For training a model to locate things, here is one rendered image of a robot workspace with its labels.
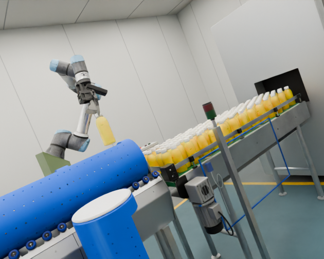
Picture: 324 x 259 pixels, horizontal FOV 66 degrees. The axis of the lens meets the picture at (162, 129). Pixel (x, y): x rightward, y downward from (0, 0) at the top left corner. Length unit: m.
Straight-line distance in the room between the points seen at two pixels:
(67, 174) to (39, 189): 0.15
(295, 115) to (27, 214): 2.18
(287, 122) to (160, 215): 1.38
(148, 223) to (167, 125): 4.06
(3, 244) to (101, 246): 0.48
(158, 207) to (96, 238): 0.60
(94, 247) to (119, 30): 4.94
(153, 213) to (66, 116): 3.23
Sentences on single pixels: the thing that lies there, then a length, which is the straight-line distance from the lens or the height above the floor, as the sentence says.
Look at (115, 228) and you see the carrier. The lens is 1.09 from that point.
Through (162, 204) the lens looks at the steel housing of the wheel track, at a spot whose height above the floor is 0.78.
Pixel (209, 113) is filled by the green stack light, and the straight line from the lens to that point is 1.55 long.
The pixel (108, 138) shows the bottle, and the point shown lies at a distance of 1.36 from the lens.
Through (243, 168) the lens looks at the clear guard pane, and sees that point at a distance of 1.86.
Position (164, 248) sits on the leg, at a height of 0.44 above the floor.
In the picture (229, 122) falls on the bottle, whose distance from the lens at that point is 2.00.
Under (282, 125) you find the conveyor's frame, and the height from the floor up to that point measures 0.82.
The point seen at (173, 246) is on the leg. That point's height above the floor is 0.49.
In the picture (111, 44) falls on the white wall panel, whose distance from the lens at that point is 5.40.
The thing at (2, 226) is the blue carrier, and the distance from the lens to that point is 1.39.
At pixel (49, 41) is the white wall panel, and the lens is 4.95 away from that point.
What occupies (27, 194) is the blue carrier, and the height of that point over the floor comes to 1.19.
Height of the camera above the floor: 1.33
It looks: 4 degrees down
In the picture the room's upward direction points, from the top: 22 degrees counter-clockwise
